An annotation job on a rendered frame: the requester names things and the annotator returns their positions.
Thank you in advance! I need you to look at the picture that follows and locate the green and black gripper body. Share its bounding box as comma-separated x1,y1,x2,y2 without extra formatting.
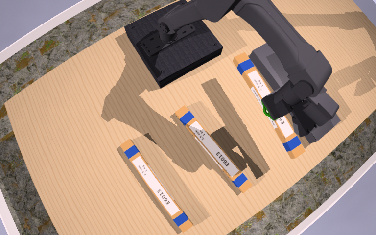
261,86,296,120

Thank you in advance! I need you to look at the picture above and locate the tan cardboard box with blue bands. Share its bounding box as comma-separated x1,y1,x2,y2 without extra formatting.
233,52,305,159

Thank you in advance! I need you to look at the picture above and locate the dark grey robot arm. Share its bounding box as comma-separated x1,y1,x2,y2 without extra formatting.
140,0,339,137

